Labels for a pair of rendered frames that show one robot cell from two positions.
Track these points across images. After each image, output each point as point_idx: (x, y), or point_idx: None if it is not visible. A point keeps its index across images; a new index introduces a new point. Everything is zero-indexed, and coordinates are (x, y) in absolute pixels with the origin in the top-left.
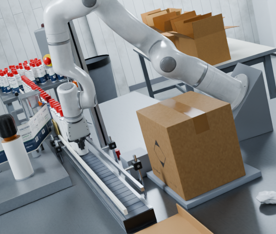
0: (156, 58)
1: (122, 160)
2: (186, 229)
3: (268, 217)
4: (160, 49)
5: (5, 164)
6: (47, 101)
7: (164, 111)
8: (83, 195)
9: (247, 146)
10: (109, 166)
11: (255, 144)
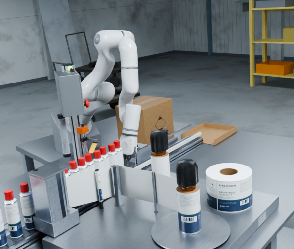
0: (113, 86)
1: (144, 150)
2: (193, 135)
3: (177, 127)
4: (108, 82)
5: (135, 218)
6: (28, 189)
7: (148, 103)
8: (171, 168)
9: (107, 142)
10: (144, 159)
11: (105, 141)
